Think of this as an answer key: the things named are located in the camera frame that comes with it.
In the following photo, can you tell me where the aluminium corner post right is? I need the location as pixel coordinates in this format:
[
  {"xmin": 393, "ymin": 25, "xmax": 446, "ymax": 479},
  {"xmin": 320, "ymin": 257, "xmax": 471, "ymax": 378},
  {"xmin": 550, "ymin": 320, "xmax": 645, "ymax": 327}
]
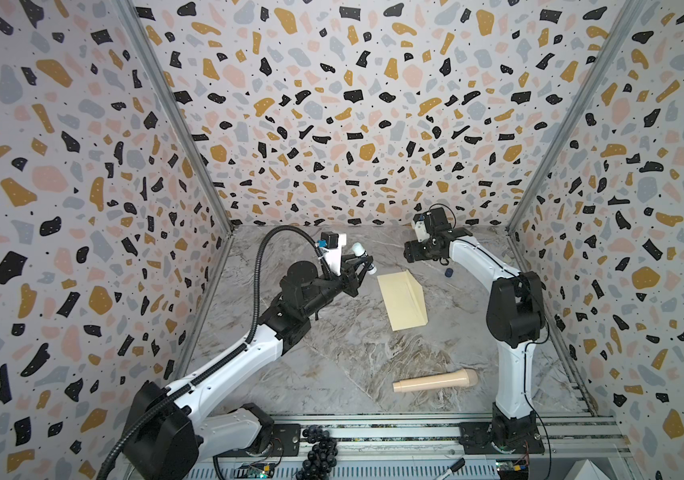
[{"xmin": 506, "ymin": 0, "xmax": 649, "ymax": 235}]

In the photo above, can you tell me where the black marker pen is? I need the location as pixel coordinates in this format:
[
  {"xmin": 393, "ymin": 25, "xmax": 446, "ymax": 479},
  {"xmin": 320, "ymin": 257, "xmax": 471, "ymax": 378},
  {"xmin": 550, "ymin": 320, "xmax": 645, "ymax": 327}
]
[{"xmin": 434, "ymin": 458, "xmax": 465, "ymax": 480}]

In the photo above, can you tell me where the beige toy microphone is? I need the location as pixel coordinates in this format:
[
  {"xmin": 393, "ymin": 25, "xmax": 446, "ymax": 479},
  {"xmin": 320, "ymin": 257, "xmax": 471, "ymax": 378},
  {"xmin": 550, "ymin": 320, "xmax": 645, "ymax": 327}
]
[{"xmin": 393, "ymin": 369, "xmax": 479, "ymax": 393}]

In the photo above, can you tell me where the aluminium corner post left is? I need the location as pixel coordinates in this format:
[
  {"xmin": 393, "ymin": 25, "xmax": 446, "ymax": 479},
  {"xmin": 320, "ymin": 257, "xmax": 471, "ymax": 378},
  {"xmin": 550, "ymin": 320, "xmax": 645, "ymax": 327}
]
[{"xmin": 110, "ymin": 0, "xmax": 235, "ymax": 235}]

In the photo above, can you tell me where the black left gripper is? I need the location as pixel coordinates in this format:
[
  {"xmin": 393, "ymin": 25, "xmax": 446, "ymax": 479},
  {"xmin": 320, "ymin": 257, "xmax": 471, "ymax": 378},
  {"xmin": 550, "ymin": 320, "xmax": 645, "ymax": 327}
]
[{"xmin": 302, "ymin": 252, "xmax": 371, "ymax": 321}]

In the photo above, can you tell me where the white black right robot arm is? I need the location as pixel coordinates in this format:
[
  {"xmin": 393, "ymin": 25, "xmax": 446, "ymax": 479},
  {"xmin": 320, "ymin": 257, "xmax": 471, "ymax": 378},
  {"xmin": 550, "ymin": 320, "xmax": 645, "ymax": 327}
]
[{"xmin": 404, "ymin": 207, "xmax": 546, "ymax": 454}]

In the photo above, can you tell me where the black bead cluster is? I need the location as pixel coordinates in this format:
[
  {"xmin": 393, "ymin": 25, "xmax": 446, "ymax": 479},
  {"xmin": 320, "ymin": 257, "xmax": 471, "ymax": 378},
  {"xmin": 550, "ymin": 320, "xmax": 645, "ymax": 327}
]
[{"xmin": 294, "ymin": 425, "xmax": 339, "ymax": 480}]

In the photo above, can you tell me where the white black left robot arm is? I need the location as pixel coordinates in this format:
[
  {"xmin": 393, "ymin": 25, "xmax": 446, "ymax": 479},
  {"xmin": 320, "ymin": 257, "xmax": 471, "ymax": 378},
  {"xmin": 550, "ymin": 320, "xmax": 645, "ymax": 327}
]
[{"xmin": 116, "ymin": 254, "xmax": 373, "ymax": 479}]

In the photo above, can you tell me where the cream paper envelope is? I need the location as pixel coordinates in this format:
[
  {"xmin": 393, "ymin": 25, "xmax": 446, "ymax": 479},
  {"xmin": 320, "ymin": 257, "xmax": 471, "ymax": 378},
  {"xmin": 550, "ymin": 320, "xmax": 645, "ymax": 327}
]
[{"xmin": 378, "ymin": 270, "xmax": 428, "ymax": 332}]

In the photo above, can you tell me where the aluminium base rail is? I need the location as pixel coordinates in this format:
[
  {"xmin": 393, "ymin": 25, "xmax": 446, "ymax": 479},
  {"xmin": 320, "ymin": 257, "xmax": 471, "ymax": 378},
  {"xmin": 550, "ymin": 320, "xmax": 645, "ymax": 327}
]
[{"xmin": 185, "ymin": 412, "xmax": 631, "ymax": 480}]

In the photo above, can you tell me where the black corrugated cable conduit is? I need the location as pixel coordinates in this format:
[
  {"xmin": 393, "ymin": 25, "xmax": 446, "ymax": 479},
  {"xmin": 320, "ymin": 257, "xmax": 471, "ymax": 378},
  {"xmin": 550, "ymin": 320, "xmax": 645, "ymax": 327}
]
[{"xmin": 94, "ymin": 224, "xmax": 322, "ymax": 480}]

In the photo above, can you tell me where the aluminium corner post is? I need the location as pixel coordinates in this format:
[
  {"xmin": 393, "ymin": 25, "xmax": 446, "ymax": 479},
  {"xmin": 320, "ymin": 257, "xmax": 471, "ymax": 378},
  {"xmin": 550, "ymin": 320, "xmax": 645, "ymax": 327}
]
[
  {"xmin": 506, "ymin": 0, "xmax": 649, "ymax": 235},
  {"xmin": 110, "ymin": 0, "xmax": 235, "ymax": 235}
]

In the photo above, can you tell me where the blue white glue stick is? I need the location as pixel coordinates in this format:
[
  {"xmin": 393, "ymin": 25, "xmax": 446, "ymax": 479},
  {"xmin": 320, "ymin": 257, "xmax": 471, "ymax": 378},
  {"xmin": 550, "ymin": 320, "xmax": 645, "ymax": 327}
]
[{"xmin": 351, "ymin": 242, "xmax": 377, "ymax": 275}]

